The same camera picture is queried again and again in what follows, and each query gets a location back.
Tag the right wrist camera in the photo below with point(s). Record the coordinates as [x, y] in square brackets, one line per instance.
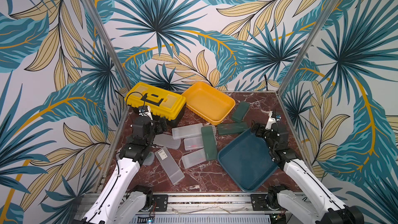
[273, 117]

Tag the yellow plastic tray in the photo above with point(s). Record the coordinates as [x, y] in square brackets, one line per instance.
[208, 103]

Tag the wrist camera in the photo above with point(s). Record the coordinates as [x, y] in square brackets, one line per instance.
[273, 117]
[145, 111]

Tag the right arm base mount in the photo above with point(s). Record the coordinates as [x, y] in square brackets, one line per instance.
[259, 202]

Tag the aluminium front rail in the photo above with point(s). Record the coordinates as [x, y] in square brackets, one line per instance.
[212, 208]

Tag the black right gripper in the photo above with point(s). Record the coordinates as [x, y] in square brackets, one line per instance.
[259, 129]

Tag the teal plastic tray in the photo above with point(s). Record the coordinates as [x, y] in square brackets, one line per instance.
[247, 161]

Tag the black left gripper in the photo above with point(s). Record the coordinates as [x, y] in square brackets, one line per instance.
[160, 125]

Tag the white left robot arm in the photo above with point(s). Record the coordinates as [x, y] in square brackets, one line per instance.
[109, 208]

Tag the clear pencil case pink inside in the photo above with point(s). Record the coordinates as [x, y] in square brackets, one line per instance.
[193, 143]

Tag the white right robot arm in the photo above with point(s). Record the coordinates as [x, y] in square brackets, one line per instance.
[323, 206]

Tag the right aluminium frame post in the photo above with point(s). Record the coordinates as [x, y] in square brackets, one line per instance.
[329, 7]

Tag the left aluminium frame post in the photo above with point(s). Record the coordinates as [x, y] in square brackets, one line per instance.
[97, 22]

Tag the aluminium frame post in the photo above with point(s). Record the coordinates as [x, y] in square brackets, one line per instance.
[329, 7]
[97, 22]

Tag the green pencil case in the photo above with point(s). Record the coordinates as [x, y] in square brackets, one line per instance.
[232, 128]
[209, 142]
[240, 112]

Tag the green pencil case back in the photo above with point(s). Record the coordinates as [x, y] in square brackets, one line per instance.
[240, 112]

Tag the clear pencil case labelled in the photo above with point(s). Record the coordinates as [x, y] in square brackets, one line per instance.
[169, 165]

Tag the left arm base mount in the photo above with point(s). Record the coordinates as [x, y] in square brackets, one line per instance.
[159, 203]

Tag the clear pencil case top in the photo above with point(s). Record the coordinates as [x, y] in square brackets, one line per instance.
[188, 131]

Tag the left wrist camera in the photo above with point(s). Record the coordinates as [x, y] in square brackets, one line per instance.
[145, 111]

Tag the clear pencil case far left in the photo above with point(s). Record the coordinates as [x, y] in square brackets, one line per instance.
[149, 159]

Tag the clear pencil case lower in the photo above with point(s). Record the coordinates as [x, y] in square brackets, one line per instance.
[194, 158]

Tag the yellow black toolbox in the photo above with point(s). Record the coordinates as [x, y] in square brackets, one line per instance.
[162, 103]

